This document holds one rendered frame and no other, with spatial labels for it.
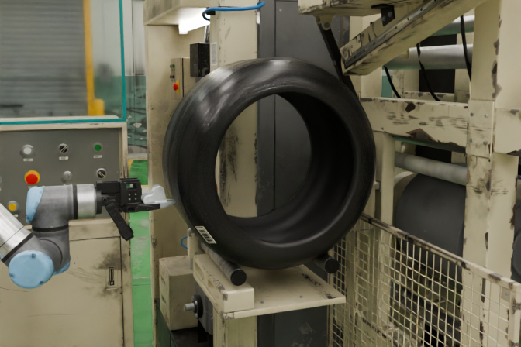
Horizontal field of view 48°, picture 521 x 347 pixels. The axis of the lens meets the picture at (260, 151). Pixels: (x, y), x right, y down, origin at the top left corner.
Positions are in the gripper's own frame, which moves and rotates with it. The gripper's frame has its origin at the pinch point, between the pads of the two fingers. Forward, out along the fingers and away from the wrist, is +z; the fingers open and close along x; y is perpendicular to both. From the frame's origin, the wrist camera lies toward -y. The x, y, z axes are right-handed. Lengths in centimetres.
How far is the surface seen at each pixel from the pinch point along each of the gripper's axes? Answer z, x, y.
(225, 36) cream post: 23, 25, 47
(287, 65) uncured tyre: 29.6, -9.8, 38.0
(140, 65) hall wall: 120, 909, 48
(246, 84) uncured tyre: 17.6, -12.0, 33.0
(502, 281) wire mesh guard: 62, -57, -9
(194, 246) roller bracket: 11.9, 22.7, -19.9
